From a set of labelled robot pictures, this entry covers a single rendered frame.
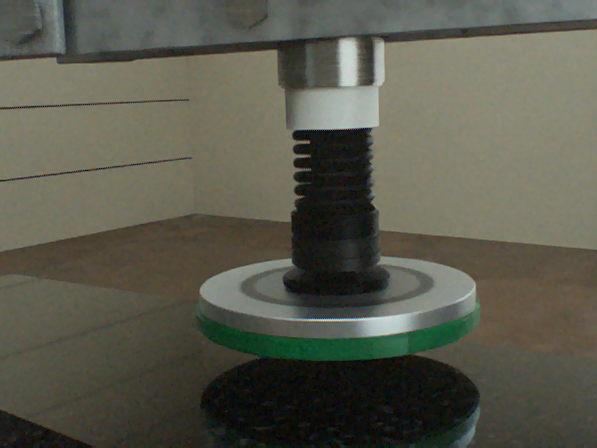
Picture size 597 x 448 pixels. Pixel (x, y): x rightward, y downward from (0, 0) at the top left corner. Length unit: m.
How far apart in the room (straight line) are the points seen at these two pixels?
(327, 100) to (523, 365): 0.24
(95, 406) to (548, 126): 5.17
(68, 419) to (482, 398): 0.27
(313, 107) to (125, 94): 6.34
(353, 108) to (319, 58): 0.04
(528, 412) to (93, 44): 0.38
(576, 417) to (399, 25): 0.28
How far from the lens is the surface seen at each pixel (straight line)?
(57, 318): 0.83
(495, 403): 0.58
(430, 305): 0.59
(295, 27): 0.58
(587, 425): 0.56
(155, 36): 0.60
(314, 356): 0.56
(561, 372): 0.64
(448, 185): 5.98
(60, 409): 0.60
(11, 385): 0.66
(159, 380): 0.64
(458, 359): 0.66
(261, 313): 0.58
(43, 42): 0.60
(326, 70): 0.60
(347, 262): 0.62
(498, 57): 5.78
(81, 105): 6.65
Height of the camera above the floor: 1.08
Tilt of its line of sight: 9 degrees down
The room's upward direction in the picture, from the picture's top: 2 degrees counter-clockwise
